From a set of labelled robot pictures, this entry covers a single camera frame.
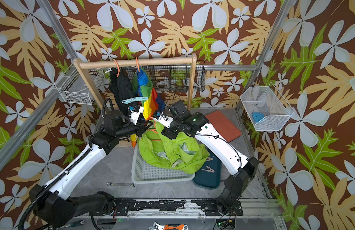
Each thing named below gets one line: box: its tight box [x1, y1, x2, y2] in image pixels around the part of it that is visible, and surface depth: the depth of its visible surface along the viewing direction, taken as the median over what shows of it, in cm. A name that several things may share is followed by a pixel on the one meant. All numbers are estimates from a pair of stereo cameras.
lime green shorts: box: [138, 121, 210, 174], surface depth 76 cm
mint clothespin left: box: [120, 96, 137, 105], surface depth 64 cm
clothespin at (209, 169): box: [201, 157, 215, 173], surface depth 88 cm
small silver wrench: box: [106, 182, 137, 188], surface depth 84 cm
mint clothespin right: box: [135, 96, 149, 102], surface depth 65 cm
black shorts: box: [107, 67, 137, 116], surface depth 67 cm
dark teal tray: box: [193, 147, 222, 189], surface depth 87 cm
